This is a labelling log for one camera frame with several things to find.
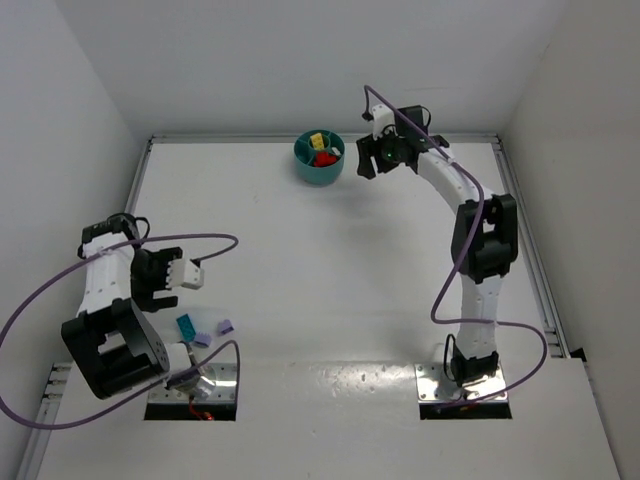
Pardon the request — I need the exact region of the teal lego brick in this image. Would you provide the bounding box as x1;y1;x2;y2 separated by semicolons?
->
176;314;197;343

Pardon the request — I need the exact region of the long red lego brick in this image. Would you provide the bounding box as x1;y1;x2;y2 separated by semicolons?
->
313;152;327;168

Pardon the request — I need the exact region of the long yellow lego brick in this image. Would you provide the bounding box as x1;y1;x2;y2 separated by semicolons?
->
309;132;325;151

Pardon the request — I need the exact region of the purple lego brick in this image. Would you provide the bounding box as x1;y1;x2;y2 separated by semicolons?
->
216;319;235;336

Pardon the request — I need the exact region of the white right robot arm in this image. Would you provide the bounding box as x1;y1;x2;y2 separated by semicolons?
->
356;104;518;386

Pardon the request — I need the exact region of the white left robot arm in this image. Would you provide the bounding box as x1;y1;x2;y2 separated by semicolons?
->
61;213;204;399

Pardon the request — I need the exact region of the lilac lego plate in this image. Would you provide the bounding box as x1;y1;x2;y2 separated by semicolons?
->
193;332;212;348

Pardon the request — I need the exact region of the teal divided round container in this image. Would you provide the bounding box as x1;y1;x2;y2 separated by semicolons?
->
294;130;345;187

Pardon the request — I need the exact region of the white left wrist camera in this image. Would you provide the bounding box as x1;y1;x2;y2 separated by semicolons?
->
166;258;204;290

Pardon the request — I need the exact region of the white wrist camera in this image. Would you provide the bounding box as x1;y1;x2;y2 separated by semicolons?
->
370;104;395;140
166;258;204;290

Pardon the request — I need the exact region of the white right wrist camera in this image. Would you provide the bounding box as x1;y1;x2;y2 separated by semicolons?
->
370;104;395;140

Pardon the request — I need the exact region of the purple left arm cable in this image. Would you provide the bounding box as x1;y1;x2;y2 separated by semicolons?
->
0;231;242;431

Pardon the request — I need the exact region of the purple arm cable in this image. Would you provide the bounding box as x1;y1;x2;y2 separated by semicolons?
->
0;231;242;431
362;84;549;406

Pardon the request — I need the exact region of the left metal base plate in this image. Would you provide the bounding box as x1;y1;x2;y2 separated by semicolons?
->
147;363;238;406

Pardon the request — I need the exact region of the metal base plate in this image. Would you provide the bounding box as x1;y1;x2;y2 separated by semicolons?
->
414;361;508;405
147;363;238;406

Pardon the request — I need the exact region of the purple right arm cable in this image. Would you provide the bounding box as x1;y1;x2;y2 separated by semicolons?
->
362;84;549;406

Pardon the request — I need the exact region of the aluminium table edge rail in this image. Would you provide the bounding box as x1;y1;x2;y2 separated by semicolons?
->
14;134;154;480

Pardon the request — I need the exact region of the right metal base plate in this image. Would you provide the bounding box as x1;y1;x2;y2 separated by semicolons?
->
414;361;508;405

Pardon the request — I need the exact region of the right aluminium table rail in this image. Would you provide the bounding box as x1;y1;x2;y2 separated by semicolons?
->
492;136;570;358

